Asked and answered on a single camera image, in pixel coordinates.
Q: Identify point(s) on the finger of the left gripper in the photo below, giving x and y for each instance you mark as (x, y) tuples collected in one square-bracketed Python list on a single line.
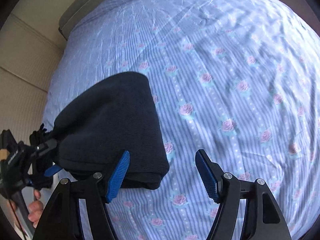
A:
[(51, 171), (46, 150)]

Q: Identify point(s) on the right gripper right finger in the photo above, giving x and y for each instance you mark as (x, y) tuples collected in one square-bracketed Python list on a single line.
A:
[(263, 217)]

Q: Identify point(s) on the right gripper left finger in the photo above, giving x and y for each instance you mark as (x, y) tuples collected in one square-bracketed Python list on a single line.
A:
[(61, 216)]

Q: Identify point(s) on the black pants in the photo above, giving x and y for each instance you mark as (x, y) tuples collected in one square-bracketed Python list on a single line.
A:
[(116, 115)]

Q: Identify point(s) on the left hand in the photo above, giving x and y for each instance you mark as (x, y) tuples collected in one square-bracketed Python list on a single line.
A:
[(35, 210)]

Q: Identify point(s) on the blue floral bed sheet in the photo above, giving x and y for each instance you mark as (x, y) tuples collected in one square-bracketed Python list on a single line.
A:
[(237, 78)]

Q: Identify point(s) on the grey padded headboard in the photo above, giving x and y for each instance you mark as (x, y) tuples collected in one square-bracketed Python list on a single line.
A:
[(74, 14)]

